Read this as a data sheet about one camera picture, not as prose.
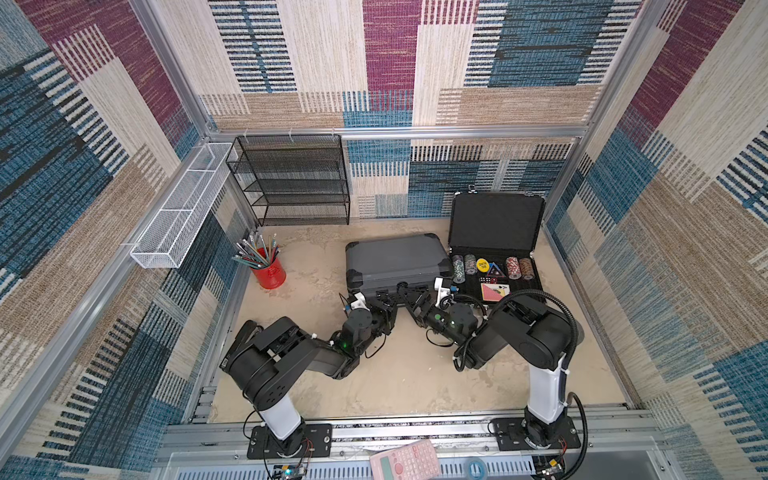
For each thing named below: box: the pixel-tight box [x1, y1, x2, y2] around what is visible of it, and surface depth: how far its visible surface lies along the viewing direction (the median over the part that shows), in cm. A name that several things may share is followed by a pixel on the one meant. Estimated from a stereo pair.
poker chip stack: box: [452, 255, 466, 284], surface depth 103 cm
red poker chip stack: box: [506, 256, 522, 280], surface depth 103 cm
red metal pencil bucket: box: [250, 247, 287, 289], surface depth 99 cm
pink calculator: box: [370, 439, 442, 480], surface depth 71 cm
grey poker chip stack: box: [464, 254, 478, 275], surface depth 104 cm
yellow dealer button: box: [476, 258, 490, 273], surface depth 106 cm
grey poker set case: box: [345, 233, 453, 298], surface depth 91 cm
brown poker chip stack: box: [519, 258, 535, 280], surface depth 104 cm
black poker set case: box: [448, 191, 546, 305], surface depth 104 cm
